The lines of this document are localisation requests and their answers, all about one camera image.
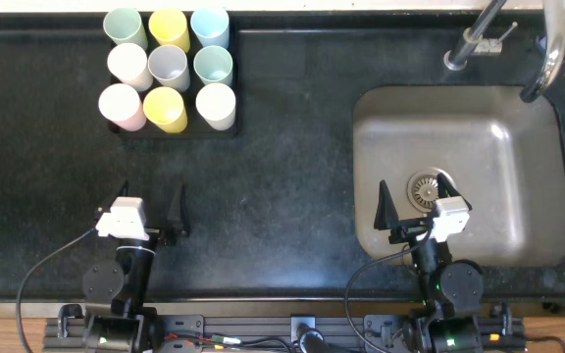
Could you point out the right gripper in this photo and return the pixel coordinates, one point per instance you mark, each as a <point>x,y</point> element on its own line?
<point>407,230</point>

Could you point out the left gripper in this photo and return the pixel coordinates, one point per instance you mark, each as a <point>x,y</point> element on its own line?
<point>161,236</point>

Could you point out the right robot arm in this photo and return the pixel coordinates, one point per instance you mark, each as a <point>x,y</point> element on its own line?
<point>459,287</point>

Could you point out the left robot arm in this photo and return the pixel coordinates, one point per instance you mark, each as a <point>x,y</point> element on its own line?
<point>133,272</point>

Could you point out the black tray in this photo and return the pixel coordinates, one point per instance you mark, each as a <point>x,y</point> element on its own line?
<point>191,131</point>

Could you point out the steel sink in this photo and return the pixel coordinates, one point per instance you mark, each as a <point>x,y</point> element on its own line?
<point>483,147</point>

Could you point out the yellow cup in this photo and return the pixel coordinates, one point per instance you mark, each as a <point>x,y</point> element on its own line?
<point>168,27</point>
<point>164,108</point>

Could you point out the pink cup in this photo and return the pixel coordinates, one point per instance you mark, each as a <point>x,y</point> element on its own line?
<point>119,104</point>

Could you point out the white cup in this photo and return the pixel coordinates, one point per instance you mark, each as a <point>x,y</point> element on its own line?
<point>128,64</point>
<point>215,103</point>

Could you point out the grey cup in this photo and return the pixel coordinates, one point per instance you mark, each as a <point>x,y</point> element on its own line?
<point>168,65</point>

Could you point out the green cup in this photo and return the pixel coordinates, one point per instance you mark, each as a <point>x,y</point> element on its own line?
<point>213,65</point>
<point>124,25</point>

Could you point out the steel tap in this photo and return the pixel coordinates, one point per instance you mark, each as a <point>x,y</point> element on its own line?
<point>469,41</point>

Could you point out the blue cup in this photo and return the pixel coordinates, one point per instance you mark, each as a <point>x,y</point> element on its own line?
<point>210,24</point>

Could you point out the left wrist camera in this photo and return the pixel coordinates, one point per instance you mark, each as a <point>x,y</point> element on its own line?
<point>124,218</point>

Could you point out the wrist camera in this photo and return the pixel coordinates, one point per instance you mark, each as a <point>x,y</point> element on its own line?
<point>124,218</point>
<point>450,218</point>

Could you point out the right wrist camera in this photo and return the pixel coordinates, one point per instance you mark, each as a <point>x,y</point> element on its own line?
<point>450,218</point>

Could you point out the mounting rail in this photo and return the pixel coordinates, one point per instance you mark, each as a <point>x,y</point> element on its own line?
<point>263,333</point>

